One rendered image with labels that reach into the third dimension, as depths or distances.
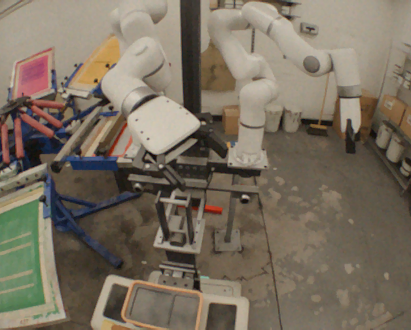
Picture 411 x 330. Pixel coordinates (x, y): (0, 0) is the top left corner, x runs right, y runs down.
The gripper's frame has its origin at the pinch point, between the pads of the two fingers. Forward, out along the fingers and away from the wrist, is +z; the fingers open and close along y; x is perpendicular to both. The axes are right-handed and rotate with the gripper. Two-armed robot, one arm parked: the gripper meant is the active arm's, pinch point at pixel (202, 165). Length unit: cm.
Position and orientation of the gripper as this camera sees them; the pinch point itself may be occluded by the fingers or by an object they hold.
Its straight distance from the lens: 36.5
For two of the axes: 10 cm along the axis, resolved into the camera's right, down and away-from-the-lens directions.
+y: -7.2, 5.7, -4.0
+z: 6.9, 6.7, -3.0
